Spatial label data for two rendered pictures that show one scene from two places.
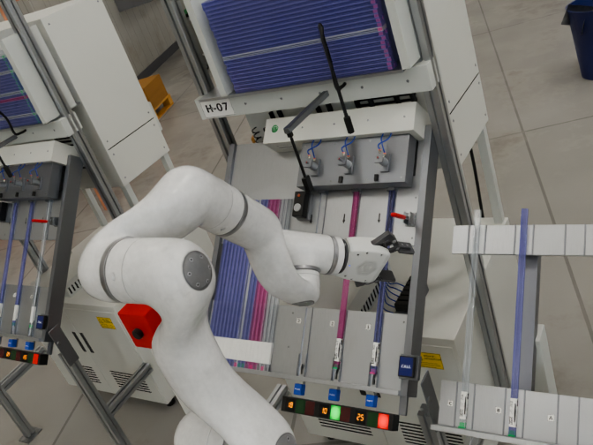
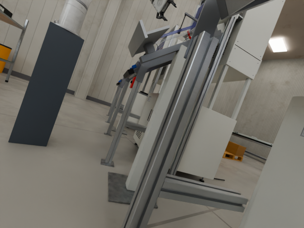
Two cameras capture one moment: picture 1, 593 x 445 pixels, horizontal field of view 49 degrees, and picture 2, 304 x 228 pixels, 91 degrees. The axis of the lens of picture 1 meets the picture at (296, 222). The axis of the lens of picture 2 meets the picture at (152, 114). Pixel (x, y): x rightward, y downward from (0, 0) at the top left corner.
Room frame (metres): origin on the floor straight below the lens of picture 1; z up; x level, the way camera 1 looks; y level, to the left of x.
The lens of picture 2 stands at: (0.48, -0.83, 0.46)
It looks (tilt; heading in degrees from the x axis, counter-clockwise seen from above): 2 degrees down; 33
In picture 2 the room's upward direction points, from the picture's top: 21 degrees clockwise
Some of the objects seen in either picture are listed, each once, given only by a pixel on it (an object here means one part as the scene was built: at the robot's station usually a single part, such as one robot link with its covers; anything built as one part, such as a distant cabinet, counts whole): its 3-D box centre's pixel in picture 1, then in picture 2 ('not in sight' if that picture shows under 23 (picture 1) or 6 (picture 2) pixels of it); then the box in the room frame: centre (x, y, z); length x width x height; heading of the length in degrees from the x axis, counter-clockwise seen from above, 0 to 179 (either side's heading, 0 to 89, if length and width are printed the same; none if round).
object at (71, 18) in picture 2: not in sight; (71, 19); (0.89, 0.24, 0.79); 0.19 x 0.19 x 0.18
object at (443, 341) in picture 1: (406, 335); (175, 132); (1.93, -0.23, 0.31); 0.70 x 0.65 x 0.62; 51
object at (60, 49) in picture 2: not in sight; (48, 87); (0.89, 0.24, 0.35); 0.18 x 0.18 x 0.70; 71
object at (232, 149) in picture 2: not in sight; (222, 146); (4.81, -0.39, 0.19); 1.04 x 0.72 x 0.38; 161
